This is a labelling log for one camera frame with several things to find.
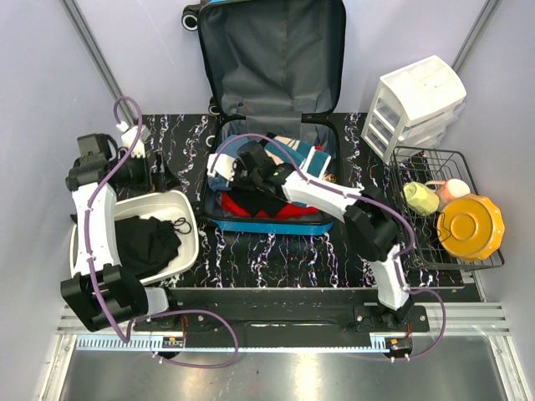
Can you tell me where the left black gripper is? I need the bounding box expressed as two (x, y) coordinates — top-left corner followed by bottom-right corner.
(116, 150), (181, 193)

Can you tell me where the blue garment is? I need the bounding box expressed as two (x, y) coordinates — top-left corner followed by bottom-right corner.
(207, 135), (250, 191)

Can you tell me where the black garment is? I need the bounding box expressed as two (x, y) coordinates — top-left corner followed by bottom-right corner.
(227, 189), (288, 218)
(115, 216), (192, 279)

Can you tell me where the blue fish print suitcase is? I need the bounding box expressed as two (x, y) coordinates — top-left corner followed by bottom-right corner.
(180, 0), (348, 236)

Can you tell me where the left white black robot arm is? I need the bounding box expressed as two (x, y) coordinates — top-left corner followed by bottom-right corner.
(60, 126), (181, 332)

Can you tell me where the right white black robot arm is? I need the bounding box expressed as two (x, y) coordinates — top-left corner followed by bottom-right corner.
(218, 141), (414, 332)

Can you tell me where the white plastic basin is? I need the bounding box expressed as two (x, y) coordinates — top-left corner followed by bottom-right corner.
(69, 183), (199, 286)

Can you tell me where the red garment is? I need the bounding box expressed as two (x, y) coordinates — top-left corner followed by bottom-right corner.
(221, 189), (320, 221)

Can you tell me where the teal white striped towel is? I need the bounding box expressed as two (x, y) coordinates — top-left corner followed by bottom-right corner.
(259, 135), (331, 179)

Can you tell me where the pale green cup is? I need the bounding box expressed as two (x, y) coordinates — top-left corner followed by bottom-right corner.
(403, 181), (440, 216)

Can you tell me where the white plastic drawer organizer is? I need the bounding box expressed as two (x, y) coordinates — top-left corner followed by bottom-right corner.
(361, 55), (466, 164)

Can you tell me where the pink cup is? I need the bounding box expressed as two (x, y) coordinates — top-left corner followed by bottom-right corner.
(425, 179), (471, 203)

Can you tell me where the yellow scalloped plate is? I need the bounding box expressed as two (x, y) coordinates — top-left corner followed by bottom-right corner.
(436, 194), (505, 262)

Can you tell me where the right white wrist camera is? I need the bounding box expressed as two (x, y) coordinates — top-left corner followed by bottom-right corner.
(207, 154), (236, 181)

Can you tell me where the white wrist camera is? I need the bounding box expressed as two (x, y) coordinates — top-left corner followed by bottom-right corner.
(116, 121), (150, 159)
(207, 154), (236, 181)

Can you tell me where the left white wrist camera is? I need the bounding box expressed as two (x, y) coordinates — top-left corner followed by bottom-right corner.
(116, 121), (150, 159)

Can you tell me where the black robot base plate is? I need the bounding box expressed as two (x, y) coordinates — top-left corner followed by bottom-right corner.
(132, 287), (482, 334)

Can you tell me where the black wire dish rack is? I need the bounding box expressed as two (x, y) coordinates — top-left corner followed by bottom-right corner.
(386, 146), (505, 271)

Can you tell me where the aluminium slotted rail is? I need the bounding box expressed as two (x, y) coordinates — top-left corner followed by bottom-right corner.
(57, 303), (509, 354)

